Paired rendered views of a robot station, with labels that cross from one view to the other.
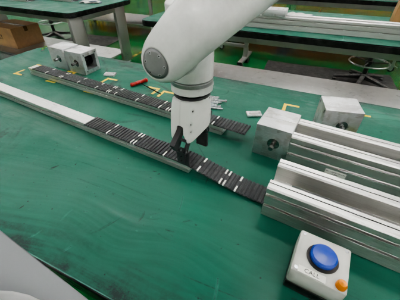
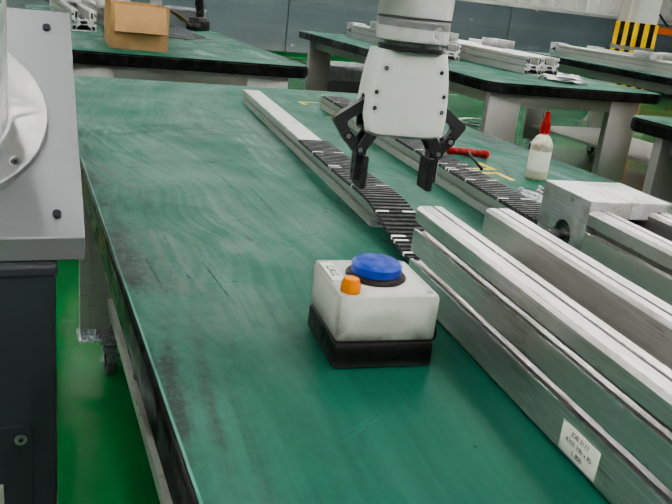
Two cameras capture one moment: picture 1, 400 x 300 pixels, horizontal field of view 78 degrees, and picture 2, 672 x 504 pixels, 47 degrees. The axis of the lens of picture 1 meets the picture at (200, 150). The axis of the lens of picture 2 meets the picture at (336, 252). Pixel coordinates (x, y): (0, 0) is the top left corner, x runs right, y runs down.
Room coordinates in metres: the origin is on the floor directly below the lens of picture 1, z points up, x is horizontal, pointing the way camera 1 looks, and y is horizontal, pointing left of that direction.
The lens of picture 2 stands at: (-0.25, -0.55, 1.05)
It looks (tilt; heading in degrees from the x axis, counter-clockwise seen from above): 19 degrees down; 42
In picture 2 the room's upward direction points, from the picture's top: 7 degrees clockwise
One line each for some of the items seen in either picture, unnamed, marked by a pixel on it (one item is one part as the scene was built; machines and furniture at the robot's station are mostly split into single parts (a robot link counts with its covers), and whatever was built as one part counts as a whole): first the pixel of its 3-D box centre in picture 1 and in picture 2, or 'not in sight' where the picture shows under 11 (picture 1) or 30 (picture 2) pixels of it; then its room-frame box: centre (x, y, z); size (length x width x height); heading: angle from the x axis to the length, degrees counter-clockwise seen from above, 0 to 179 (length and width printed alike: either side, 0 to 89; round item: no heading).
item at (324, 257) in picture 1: (322, 257); (375, 271); (0.20, -0.19, 0.84); 0.04 x 0.04 x 0.02
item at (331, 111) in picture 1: (337, 120); not in sight; (0.62, -0.41, 0.83); 0.11 x 0.10 x 0.10; 167
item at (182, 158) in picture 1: (180, 155); (351, 158); (0.42, 0.04, 0.87); 0.03 x 0.03 x 0.07; 60
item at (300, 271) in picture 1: (317, 263); (380, 309); (0.20, -0.20, 0.81); 0.10 x 0.08 x 0.06; 150
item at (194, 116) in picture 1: (192, 111); (405, 87); (0.46, 0.02, 0.95); 0.10 x 0.07 x 0.11; 150
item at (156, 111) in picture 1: (110, 93); (396, 142); (0.87, 0.34, 0.79); 0.96 x 0.04 x 0.03; 60
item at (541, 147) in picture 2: not in sight; (541, 145); (0.95, 0.09, 0.84); 0.04 x 0.04 x 0.12
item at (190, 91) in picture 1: (192, 83); (414, 32); (0.47, 0.01, 1.01); 0.09 x 0.08 x 0.03; 150
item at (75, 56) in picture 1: (80, 61); not in sight; (1.13, 0.54, 0.83); 0.11 x 0.10 x 0.10; 153
